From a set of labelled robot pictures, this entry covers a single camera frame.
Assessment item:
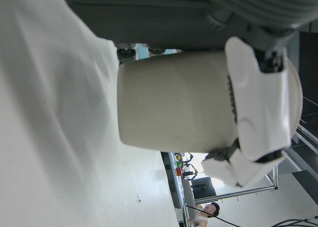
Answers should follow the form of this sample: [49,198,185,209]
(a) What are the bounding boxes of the person with black cap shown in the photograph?
[188,201,221,227]

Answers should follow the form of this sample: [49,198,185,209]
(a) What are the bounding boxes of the beige paper cup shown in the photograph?
[116,50,304,154]

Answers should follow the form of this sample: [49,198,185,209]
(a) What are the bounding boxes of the light blue plastic bin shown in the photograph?
[135,43,150,61]

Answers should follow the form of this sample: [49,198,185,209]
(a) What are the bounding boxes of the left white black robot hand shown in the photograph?
[54,0,318,188]

